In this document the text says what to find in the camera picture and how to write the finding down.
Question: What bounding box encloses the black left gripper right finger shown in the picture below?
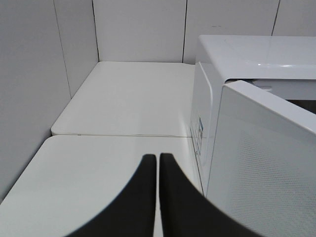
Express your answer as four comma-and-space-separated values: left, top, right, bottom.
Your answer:
159, 153, 247, 237

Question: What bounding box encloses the white microwave door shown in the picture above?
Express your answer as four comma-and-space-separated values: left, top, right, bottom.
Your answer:
207, 80, 316, 237

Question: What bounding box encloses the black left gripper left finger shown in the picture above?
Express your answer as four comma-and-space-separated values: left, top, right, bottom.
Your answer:
0, 154, 157, 237

